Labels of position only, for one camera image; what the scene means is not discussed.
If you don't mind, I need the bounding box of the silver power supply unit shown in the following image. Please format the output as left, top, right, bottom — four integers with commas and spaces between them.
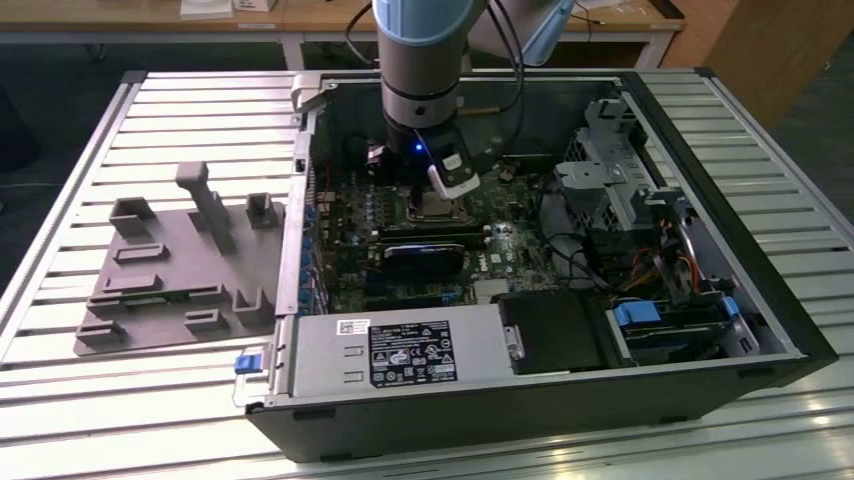
266, 302, 526, 407

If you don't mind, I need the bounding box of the wooden cabinet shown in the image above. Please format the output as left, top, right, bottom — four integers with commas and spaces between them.
659, 0, 854, 130

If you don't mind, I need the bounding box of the CPU socket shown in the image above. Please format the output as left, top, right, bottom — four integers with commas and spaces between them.
402, 192, 481, 229

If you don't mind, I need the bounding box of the blue disk carrier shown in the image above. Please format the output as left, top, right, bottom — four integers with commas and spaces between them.
607, 295, 762, 366

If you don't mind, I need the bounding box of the black wire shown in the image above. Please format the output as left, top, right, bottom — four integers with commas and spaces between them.
541, 232, 615, 294

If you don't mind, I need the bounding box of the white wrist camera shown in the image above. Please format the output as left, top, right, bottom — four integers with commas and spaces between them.
425, 141, 483, 202

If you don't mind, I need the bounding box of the black graphics card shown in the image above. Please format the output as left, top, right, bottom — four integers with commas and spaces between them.
377, 240, 469, 279

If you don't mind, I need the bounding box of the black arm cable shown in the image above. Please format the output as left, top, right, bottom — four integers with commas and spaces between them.
483, 0, 530, 161

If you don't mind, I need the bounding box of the small silver chipset heatsink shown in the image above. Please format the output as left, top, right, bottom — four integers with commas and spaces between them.
473, 278, 510, 302

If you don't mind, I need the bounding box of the black RAM stick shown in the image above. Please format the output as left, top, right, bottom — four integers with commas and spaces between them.
374, 224, 487, 248

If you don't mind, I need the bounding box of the black drive shroud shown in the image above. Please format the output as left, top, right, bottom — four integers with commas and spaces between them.
493, 288, 633, 377

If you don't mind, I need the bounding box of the black open PC case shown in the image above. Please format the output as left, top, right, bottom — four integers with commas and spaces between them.
232, 68, 840, 464

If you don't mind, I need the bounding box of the wooden desk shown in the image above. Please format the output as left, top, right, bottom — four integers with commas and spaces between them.
0, 0, 689, 71

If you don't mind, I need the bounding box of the grey metal drive cage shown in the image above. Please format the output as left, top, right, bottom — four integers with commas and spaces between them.
551, 98, 673, 234

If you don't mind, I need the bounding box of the grey parts rack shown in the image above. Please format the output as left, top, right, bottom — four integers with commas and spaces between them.
71, 160, 288, 357

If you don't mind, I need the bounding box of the green motherboard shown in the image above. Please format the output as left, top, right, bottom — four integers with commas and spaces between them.
312, 159, 575, 317

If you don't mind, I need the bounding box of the coloured wire bundle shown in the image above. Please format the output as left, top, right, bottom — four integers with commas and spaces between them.
623, 244, 706, 304

